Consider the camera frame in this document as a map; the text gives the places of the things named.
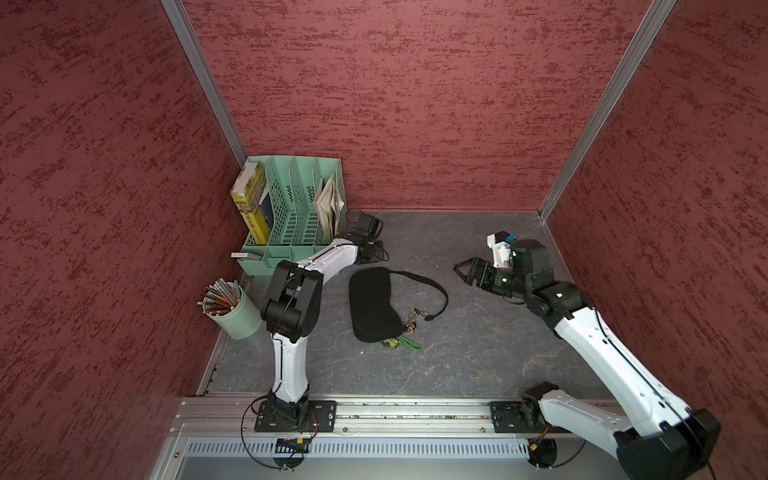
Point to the green desk file organizer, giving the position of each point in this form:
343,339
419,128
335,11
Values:
293,183

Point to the yellow book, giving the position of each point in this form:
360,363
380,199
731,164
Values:
246,193

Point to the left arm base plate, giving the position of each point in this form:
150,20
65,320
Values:
314,416

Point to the green pencil cup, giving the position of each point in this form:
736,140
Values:
228,305

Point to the green strap keychain charm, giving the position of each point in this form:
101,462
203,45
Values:
402,341

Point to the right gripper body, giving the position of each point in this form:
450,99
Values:
496,279

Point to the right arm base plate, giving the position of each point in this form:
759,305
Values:
520,417

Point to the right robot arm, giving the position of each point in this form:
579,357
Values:
656,436

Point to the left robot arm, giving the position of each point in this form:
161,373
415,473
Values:
291,310

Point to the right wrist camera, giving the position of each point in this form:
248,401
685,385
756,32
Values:
500,246

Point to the black fabric bag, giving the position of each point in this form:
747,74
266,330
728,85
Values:
373,317

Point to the folded papers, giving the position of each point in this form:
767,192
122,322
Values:
329,205

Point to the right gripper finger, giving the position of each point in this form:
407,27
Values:
468,276
470,263

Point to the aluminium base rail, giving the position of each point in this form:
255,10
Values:
357,416

